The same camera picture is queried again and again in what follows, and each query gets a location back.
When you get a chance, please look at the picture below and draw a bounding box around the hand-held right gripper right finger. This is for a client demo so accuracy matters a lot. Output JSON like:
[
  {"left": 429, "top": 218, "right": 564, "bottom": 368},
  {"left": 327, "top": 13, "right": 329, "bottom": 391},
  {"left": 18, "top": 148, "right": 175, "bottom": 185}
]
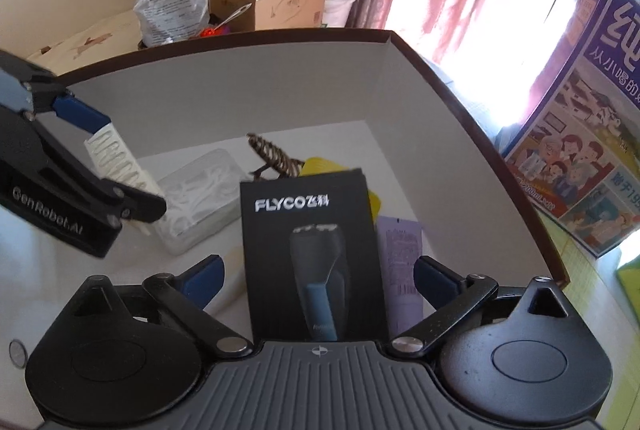
[{"left": 392, "top": 254, "right": 563, "bottom": 357}]

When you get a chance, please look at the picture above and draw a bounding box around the brown storage box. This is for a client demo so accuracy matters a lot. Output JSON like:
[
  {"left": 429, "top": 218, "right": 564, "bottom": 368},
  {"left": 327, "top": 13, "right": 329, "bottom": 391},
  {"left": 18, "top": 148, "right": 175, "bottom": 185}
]
[{"left": 0, "top": 29, "right": 571, "bottom": 361}]

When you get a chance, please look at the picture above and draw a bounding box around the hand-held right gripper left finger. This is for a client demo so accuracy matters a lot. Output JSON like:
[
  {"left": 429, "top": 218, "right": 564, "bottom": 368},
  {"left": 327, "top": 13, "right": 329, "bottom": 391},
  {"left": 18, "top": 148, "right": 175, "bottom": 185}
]
[{"left": 82, "top": 254, "right": 253, "bottom": 357}]

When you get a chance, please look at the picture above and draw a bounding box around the clear floss pick box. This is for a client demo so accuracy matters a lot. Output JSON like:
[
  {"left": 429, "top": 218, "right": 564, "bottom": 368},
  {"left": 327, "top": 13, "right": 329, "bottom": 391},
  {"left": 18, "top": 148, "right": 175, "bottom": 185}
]
[{"left": 155, "top": 149, "right": 242, "bottom": 256}]

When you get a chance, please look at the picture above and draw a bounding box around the blue printed milk carton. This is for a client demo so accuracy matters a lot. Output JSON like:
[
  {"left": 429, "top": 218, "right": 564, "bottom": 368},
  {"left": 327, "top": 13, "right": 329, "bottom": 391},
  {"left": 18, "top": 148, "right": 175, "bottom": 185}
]
[{"left": 502, "top": 0, "right": 640, "bottom": 259}]

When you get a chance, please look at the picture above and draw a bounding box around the purple cosmetic tube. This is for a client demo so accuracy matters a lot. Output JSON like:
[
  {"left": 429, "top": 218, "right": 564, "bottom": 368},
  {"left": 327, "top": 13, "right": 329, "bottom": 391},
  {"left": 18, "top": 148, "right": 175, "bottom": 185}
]
[{"left": 375, "top": 216, "right": 427, "bottom": 337}]

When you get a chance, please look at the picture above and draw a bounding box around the tiger striped hair claw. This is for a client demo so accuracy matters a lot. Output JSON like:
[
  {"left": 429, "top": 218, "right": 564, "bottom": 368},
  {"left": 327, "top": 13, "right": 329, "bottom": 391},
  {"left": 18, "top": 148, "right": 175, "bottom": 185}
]
[{"left": 247, "top": 133, "right": 304, "bottom": 182}]

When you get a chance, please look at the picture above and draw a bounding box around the cream hair claw clip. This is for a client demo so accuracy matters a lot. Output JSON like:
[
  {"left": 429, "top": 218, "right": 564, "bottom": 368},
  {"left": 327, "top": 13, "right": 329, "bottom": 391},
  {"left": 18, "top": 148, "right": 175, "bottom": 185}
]
[{"left": 84, "top": 122, "right": 162, "bottom": 237}]

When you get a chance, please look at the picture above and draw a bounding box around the clear plastic bag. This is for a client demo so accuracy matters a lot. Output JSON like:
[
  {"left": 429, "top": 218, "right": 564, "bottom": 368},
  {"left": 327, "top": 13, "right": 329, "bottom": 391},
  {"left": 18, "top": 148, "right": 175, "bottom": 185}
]
[{"left": 134, "top": 0, "right": 210, "bottom": 49}]

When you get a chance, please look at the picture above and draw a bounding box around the yellow snack packet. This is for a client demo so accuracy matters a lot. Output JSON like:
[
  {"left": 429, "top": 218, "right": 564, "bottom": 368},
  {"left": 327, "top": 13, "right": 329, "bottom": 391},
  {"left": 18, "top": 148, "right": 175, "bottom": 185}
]
[{"left": 300, "top": 156, "right": 382, "bottom": 222}]

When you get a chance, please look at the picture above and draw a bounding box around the black shaver box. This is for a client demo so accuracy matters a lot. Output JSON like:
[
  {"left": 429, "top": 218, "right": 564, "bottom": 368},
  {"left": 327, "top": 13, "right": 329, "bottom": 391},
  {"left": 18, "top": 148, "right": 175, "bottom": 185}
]
[{"left": 240, "top": 168, "right": 389, "bottom": 344}]

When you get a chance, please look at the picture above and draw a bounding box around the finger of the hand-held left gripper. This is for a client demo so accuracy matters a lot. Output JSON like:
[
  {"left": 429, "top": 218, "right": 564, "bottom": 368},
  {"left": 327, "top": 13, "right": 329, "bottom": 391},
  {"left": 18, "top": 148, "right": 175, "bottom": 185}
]
[
  {"left": 22, "top": 80, "right": 115, "bottom": 137},
  {"left": 45, "top": 130, "right": 167, "bottom": 224}
]

